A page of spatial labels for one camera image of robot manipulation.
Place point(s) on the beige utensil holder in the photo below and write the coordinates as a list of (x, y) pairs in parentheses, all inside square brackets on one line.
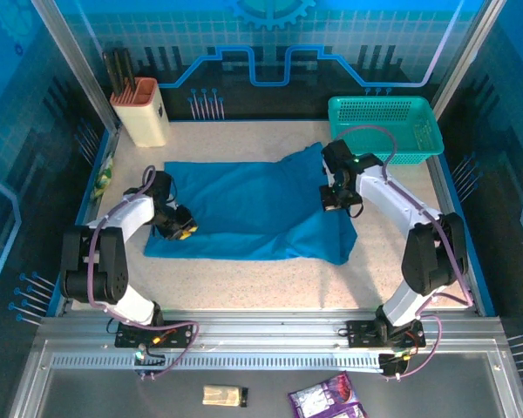
[(144, 122)]

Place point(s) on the small black controller board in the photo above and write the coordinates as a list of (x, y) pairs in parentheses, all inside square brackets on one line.
[(150, 361), (394, 363)]

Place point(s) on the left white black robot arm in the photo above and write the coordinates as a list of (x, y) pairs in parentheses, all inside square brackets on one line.
[(113, 261)]

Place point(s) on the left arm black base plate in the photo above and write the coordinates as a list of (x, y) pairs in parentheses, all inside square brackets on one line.
[(178, 333)]

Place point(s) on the aluminium frame rail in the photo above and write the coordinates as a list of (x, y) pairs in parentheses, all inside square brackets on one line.
[(266, 331)]

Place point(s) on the teal plastic basket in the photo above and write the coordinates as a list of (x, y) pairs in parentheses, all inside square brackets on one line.
[(375, 113)]

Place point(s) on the purple snack packet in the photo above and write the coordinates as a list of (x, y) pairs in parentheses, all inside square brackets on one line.
[(322, 398)]

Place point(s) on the gold foil packet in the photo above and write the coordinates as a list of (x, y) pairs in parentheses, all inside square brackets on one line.
[(222, 396)]

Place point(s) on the aluminium corner post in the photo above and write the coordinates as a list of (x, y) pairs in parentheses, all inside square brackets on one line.
[(468, 52), (69, 52)]

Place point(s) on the green yellow patterned cloth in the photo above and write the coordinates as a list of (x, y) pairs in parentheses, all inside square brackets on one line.
[(104, 174)]

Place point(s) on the blue t-shirt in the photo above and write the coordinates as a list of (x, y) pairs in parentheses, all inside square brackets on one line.
[(253, 204)]

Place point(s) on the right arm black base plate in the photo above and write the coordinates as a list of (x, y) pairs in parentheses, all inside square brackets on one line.
[(359, 333)]

